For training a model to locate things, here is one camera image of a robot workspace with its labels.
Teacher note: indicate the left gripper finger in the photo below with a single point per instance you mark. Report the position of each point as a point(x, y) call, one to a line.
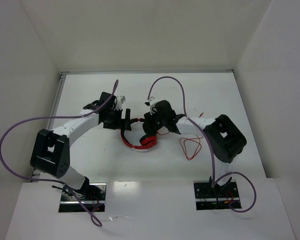
point(125, 127)
point(127, 116)

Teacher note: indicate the aluminium table edge rail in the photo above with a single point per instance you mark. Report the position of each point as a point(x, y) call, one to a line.
point(100, 153)

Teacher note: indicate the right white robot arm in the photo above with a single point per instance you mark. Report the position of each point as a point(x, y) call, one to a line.
point(224, 139)

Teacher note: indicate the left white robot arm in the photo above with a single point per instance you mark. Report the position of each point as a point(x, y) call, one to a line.
point(51, 152)

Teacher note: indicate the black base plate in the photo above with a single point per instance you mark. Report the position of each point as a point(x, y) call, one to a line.
point(95, 201)
point(218, 198)

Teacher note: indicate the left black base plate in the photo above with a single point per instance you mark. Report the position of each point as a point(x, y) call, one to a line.
point(95, 201)

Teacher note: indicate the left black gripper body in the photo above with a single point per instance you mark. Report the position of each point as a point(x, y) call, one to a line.
point(126, 119)

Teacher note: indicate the red black headphones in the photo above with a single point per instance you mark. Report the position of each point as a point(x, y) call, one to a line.
point(148, 141)

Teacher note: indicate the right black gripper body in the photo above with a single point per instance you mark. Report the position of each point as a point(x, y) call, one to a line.
point(154, 121)

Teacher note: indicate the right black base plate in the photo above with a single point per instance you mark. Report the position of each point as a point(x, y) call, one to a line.
point(218, 198)

